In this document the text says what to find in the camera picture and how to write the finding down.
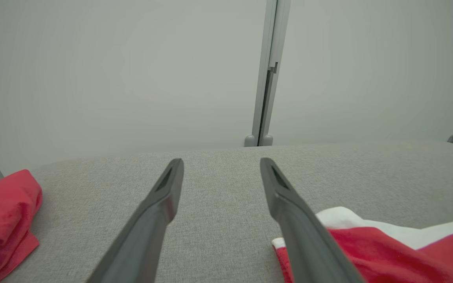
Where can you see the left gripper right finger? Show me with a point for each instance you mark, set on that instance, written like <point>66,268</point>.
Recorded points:
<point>301,236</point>

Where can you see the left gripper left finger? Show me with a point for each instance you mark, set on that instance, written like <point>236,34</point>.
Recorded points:
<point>148,236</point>

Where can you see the red garment with white band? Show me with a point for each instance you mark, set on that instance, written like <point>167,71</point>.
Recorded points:
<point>387,259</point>

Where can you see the red polo shirt white collar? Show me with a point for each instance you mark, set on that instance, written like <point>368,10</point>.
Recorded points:
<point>2,212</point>

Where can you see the grey partition post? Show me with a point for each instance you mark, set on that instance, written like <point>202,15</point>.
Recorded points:
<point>259,98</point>
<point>266,140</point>

